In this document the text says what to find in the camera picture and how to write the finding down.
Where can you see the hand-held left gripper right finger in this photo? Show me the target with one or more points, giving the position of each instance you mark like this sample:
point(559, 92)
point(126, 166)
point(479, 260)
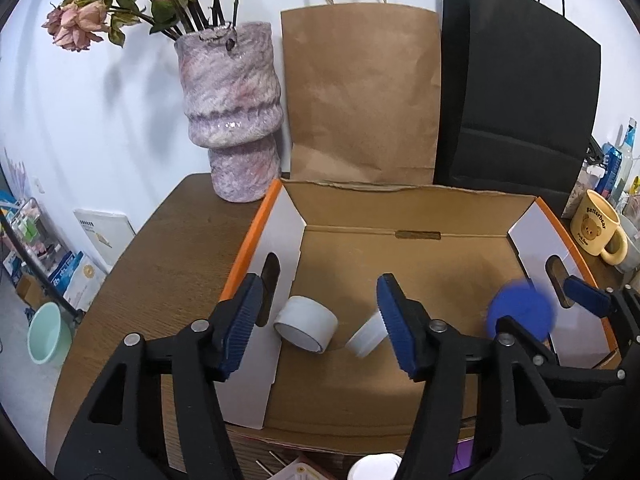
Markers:
point(395, 330)

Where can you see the white tape roll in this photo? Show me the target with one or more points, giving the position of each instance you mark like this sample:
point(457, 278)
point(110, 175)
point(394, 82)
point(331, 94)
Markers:
point(310, 317)

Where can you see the mint green basin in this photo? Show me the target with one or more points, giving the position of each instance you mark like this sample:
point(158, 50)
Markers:
point(47, 332)

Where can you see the blue drink can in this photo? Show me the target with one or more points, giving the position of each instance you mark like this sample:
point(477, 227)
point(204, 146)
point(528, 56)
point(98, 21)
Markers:
point(611, 165)

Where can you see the dried pink flowers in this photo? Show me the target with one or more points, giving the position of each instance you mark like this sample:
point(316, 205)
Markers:
point(80, 22)

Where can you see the clear bottle blue cap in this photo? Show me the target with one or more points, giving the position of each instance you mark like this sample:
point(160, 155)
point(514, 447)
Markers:
point(629, 155)

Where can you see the blue white carton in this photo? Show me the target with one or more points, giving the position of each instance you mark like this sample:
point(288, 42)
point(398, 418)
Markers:
point(65, 270)

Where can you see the brown paper bag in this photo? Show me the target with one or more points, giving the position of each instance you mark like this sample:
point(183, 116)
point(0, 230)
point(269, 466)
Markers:
point(360, 95)

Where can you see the white carton gold emblem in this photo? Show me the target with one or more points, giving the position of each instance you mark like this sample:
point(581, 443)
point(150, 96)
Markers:
point(85, 280)

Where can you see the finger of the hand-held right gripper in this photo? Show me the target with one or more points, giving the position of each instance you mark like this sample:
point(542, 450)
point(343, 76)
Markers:
point(585, 299)
point(530, 340)

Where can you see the blue round lid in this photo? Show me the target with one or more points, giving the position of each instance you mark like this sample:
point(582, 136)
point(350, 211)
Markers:
point(525, 305)

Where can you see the black paper bag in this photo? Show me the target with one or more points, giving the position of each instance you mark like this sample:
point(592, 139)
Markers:
point(520, 110)

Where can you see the white booklet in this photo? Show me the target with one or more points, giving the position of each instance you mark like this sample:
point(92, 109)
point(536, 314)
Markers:
point(102, 232)

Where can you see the small white cup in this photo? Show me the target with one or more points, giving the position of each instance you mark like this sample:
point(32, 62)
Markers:
point(367, 337)

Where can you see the orange cardboard box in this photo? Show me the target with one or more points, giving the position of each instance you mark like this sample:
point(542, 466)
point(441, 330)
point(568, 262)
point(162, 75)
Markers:
point(375, 260)

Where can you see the pink marbled vase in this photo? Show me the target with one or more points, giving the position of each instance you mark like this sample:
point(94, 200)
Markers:
point(230, 110)

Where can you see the clear jar black clips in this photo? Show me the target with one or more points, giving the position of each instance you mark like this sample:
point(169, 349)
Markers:
point(592, 175)

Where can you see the yellow bear mug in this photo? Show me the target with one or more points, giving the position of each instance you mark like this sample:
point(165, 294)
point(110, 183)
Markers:
point(595, 225)

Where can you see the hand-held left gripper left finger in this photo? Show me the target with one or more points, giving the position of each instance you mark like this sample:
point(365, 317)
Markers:
point(241, 330)

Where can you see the small white cap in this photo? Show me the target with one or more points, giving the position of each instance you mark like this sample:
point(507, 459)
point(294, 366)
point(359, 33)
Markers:
point(372, 469)

